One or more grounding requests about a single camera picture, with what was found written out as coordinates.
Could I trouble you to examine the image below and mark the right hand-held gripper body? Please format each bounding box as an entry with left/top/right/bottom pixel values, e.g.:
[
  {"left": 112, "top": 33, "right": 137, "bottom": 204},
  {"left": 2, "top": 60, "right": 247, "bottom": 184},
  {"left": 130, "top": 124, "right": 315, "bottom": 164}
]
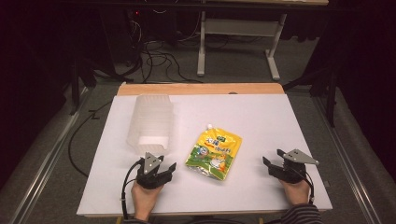
[{"left": 270, "top": 148, "right": 320, "bottom": 185}]

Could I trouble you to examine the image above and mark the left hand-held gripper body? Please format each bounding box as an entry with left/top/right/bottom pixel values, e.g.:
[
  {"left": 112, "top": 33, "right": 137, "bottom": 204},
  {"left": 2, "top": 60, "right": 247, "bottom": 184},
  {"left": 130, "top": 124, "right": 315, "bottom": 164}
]
[{"left": 135, "top": 151, "right": 174, "bottom": 190}]

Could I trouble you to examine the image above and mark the translucent white plastic basket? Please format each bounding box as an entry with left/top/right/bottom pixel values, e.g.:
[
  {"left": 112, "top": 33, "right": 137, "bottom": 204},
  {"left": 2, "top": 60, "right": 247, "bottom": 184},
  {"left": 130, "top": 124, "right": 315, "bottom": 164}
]
[{"left": 126, "top": 94, "right": 174, "bottom": 156}]

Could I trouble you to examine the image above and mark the yellow spouted pouch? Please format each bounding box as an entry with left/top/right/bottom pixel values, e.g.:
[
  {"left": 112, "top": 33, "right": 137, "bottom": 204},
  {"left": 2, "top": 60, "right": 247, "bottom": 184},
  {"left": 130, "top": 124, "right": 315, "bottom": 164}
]
[{"left": 185, "top": 123, "right": 244, "bottom": 182}]

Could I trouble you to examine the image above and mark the person's right hand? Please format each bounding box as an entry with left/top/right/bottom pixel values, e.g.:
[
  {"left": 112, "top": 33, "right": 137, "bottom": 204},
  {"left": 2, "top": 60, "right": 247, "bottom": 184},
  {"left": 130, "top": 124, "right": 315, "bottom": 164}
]
[{"left": 279, "top": 178, "right": 312, "bottom": 207}]

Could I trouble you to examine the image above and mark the person's left hand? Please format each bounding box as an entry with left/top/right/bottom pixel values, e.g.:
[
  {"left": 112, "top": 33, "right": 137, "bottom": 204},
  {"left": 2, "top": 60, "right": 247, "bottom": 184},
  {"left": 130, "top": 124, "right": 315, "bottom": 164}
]
[{"left": 131, "top": 180, "right": 164, "bottom": 221}]

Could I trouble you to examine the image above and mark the white table mat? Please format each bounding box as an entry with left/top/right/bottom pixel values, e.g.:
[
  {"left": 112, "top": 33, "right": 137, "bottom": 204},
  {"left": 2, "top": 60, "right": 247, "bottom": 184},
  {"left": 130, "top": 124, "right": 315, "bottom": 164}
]
[{"left": 76, "top": 93, "right": 333, "bottom": 218}]

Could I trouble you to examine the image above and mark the black metal stand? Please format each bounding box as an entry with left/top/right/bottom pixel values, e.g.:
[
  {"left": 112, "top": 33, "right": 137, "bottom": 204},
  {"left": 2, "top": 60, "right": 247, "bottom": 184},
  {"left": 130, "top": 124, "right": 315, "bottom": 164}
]
[
  {"left": 282, "top": 60, "right": 341, "bottom": 129},
  {"left": 68, "top": 54, "right": 98, "bottom": 117}
]

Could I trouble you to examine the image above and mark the wooden table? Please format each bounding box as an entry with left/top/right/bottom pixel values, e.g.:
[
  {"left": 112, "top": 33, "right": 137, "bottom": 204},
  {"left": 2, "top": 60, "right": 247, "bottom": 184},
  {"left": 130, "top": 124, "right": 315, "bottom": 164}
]
[{"left": 116, "top": 82, "right": 286, "bottom": 97}]

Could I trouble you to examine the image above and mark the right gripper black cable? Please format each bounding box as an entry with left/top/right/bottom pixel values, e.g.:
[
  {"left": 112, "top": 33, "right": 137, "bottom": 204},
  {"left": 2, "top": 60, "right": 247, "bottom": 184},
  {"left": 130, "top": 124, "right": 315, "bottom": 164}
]
[{"left": 297, "top": 169, "right": 316, "bottom": 205}]

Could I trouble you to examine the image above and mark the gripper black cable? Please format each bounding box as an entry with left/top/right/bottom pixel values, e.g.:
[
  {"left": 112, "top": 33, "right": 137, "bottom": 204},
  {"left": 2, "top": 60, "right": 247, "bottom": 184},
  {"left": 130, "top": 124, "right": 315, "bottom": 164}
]
[
  {"left": 297, "top": 169, "right": 316, "bottom": 205},
  {"left": 120, "top": 160, "right": 145, "bottom": 220}
]

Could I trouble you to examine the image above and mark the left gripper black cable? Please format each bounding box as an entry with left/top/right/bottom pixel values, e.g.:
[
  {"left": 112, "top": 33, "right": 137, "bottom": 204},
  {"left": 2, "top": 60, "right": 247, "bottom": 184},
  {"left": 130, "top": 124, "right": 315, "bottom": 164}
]
[{"left": 120, "top": 160, "right": 145, "bottom": 220}]

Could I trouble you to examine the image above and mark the metal floor rail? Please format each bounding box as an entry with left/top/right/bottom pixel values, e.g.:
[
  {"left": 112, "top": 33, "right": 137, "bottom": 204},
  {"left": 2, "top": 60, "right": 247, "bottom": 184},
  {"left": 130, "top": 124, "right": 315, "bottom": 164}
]
[
  {"left": 312, "top": 96, "right": 376, "bottom": 224},
  {"left": 8, "top": 87, "right": 92, "bottom": 224}
]

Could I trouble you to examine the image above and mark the long black floor cable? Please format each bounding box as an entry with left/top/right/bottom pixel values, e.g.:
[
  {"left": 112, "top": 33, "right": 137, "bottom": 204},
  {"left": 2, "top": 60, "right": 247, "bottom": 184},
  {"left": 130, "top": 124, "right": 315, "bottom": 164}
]
[{"left": 67, "top": 102, "right": 112, "bottom": 179}]

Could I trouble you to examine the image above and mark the bundle of black floor cables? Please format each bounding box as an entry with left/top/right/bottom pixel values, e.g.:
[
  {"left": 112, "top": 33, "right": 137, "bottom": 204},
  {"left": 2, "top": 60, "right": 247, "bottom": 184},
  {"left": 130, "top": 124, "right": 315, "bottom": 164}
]
[{"left": 122, "top": 8, "right": 205, "bottom": 85}]

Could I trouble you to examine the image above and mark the white metal desk frame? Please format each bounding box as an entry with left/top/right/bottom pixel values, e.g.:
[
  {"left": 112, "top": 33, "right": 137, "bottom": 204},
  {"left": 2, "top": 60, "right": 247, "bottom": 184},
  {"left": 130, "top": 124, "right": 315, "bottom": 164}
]
[{"left": 196, "top": 0, "right": 330, "bottom": 82}]

